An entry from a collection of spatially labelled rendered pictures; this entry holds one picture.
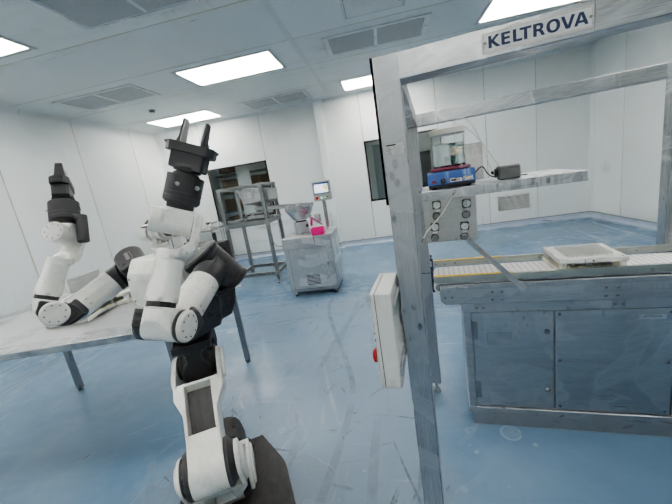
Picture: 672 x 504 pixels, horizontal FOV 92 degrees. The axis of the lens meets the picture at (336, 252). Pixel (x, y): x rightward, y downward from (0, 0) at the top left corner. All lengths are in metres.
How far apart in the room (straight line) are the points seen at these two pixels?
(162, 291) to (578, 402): 1.86
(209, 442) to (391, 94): 1.12
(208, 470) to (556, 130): 7.03
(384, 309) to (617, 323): 1.29
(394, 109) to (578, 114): 6.70
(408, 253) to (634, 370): 1.39
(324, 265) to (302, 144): 3.40
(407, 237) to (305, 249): 3.17
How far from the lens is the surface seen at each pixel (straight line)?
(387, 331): 0.82
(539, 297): 1.69
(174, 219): 0.89
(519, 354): 1.86
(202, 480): 1.22
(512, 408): 2.02
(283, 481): 1.69
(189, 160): 0.90
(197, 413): 1.29
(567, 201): 7.43
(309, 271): 4.03
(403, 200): 0.84
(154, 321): 0.86
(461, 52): 0.86
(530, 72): 7.23
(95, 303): 1.40
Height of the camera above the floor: 1.36
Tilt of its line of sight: 12 degrees down
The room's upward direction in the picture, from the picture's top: 9 degrees counter-clockwise
